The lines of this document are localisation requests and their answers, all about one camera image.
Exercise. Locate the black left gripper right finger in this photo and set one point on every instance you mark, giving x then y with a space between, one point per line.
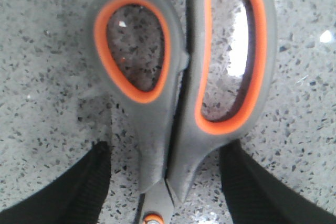
254 195

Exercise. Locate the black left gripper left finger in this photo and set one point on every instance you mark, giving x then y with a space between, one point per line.
77 196

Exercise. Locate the grey orange handled scissors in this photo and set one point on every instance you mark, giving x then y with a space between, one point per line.
174 137

